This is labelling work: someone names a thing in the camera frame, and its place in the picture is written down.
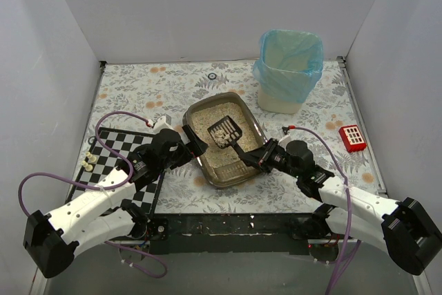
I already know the grey litter clump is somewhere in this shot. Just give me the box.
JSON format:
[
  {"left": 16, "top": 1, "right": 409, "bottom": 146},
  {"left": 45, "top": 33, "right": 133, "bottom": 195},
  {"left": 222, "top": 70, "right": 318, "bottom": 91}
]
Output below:
[{"left": 210, "top": 129, "right": 230, "bottom": 149}]

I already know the brown plastic litter box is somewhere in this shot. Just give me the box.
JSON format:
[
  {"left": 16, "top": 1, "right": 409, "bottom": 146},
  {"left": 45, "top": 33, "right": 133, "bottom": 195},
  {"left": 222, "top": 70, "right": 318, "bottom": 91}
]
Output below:
[{"left": 183, "top": 92, "right": 266, "bottom": 188}]

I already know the black litter scoop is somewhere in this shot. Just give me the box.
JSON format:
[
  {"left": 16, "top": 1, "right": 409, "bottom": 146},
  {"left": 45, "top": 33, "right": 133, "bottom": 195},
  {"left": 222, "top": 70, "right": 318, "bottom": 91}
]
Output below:
[{"left": 207, "top": 115, "right": 245, "bottom": 164}]

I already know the black white chessboard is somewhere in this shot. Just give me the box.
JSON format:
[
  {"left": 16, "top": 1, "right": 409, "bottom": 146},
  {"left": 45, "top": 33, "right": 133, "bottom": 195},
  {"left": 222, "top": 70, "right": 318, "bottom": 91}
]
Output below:
[{"left": 75, "top": 127, "right": 164, "bottom": 217}]

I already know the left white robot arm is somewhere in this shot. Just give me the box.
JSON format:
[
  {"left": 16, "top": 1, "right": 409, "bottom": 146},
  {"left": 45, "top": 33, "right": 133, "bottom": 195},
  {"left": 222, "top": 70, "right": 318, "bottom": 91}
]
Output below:
[{"left": 23, "top": 125, "right": 208, "bottom": 278}]

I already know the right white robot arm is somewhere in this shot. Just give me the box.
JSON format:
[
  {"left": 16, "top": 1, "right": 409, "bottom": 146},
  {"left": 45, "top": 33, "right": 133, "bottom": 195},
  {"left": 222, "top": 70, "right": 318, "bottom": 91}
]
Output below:
[{"left": 235, "top": 139, "right": 441, "bottom": 276}]

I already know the beige trash bin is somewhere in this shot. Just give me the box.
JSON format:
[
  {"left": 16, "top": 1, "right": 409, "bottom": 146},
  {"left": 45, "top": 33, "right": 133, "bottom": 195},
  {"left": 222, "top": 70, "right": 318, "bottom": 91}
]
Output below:
[{"left": 258, "top": 89, "right": 302, "bottom": 114}]

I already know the red toy block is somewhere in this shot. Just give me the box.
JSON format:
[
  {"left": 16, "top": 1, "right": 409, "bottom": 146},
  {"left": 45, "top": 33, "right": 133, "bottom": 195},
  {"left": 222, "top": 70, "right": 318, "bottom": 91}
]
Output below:
[{"left": 338, "top": 124, "right": 367, "bottom": 153}]

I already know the blue plastic bin liner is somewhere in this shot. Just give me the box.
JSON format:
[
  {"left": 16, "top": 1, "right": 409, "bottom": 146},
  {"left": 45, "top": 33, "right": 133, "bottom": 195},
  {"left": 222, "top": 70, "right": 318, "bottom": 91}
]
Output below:
[{"left": 253, "top": 29, "right": 324, "bottom": 104}]

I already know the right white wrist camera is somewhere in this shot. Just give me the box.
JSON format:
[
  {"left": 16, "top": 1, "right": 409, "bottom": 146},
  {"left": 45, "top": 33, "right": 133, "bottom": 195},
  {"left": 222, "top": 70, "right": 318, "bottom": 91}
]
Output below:
[{"left": 278, "top": 125, "right": 296, "bottom": 149}]

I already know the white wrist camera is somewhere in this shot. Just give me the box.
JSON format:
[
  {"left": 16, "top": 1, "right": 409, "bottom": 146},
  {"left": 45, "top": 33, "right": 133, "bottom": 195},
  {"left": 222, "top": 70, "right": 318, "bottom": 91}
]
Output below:
[
  {"left": 278, "top": 125, "right": 296, "bottom": 149},
  {"left": 146, "top": 115, "right": 173, "bottom": 134}
]

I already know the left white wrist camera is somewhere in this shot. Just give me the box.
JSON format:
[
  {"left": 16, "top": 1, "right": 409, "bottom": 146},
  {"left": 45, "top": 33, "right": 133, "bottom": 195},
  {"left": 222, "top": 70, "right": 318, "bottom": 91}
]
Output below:
[{"left": 146, "top": 115, "right": 173, "bottom": 134}]

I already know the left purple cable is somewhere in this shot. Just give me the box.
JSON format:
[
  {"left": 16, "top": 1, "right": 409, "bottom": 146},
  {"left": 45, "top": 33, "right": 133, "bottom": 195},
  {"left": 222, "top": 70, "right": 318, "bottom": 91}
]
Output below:
[{"left": 17, "top": 111, "right": 169, "bottom": 278}]

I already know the purple cable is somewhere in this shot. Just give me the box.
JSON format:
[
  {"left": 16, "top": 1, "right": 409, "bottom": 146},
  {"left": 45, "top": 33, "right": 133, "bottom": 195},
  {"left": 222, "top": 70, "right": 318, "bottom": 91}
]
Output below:
[
  {"left": 286, "top": 126, "right": 362, "bottom": 295},
  {"left": 17, "top": 111, "right": 169, "bottom": 278}
]

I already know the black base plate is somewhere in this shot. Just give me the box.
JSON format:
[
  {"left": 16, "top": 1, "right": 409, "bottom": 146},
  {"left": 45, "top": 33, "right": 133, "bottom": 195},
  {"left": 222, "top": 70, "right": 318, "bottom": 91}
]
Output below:
[{"left": 103, "top": 212, "right": 341, "bottom": 255}]

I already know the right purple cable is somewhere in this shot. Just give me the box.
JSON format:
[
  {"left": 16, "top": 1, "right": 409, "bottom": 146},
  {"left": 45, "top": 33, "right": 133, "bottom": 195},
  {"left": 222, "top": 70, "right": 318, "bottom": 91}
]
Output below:
[{"left": 286, "top": 126, "right": 362, "bottom": 295}]

